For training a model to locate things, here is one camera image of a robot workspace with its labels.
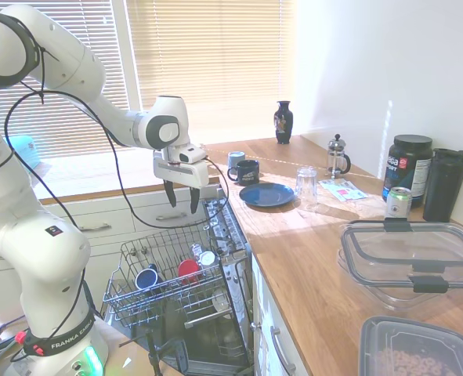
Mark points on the wooden window blind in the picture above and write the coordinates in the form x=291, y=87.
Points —
x=94, y=23
x=215, y=58

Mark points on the blue mug with white rim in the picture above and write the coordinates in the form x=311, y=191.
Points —
x=147, y=278

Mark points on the clear container with black clips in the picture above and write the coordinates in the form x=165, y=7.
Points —
x=411, y=250

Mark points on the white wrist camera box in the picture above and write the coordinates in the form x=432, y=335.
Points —
x=192, y=153

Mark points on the grey container with cereal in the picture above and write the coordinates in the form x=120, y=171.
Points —
x=407, y=352

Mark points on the black protein powder tub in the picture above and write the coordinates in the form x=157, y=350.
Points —
x=409, y=164

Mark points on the black clamp stand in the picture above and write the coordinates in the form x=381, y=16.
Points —
x=153, y=352

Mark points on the clear glass cup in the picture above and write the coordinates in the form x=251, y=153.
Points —
x=220, y=301

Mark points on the blue plate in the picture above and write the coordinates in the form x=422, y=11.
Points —
x=266, y=194

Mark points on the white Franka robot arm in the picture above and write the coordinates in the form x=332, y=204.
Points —
x=58, y=58

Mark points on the black shaker bottle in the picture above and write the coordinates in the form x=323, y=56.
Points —
x=444, y=184

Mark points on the glass french press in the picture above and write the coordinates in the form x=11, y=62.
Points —
x=336, y=158

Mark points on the white drink can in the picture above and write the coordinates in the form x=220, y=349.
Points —
x=398, y=203

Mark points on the dark blue printed mug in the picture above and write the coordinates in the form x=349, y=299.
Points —
x=248, y=172

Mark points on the jar with silver lid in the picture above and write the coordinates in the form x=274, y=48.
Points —
x=207, y=258

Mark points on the open dishwasher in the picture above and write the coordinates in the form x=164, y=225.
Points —
x=231, y=243

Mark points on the dark blue painted vase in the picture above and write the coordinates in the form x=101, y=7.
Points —
x=283, y=121

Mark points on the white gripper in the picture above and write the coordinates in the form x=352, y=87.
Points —
x=184, y=174

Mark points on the light blue ribbed mug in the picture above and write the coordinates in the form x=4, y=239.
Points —
x=235, y=156

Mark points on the printed paper packets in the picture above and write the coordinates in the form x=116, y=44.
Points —
x=342, y=190

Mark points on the red mug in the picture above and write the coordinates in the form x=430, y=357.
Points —
x=189, y=270

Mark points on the red plug connector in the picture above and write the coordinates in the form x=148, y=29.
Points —
x=20, y=337

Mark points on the clear drinking glass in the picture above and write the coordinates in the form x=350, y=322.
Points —
x=306, y=188

